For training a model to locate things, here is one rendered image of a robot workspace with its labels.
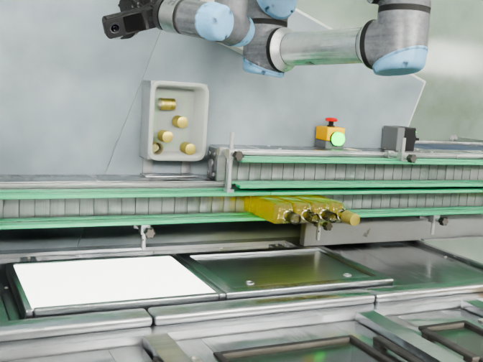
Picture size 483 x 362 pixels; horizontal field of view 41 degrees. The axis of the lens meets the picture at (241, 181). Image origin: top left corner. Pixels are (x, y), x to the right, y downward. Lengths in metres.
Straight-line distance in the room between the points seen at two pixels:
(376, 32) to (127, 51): 0.73
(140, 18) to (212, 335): 0.69
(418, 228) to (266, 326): 1.04
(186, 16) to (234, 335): 0.67
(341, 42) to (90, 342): 0.88
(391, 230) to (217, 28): 1.14
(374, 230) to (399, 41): 0.88
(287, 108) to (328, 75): 0.19
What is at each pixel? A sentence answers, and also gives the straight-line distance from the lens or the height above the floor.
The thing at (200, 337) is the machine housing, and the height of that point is 1.43.
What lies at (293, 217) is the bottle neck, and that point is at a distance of 1.71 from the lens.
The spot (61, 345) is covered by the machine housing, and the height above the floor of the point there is 1.43.
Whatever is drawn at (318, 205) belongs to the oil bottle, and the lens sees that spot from 1.82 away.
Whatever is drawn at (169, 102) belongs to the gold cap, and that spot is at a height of 0.80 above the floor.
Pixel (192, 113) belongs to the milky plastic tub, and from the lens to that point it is 1.95.
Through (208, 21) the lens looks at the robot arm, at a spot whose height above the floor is 1.33.
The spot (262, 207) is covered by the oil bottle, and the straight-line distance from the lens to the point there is 1.83.
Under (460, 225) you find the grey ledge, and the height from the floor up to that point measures 0.88.
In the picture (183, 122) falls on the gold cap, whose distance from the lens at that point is 1.89.
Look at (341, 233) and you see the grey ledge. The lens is 2.14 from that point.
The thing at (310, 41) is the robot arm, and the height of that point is 1.17.
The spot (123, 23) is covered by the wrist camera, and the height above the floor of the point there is 1.18.
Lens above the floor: 2.58
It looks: 63 degrees down
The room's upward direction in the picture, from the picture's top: 111 degrees clockwise
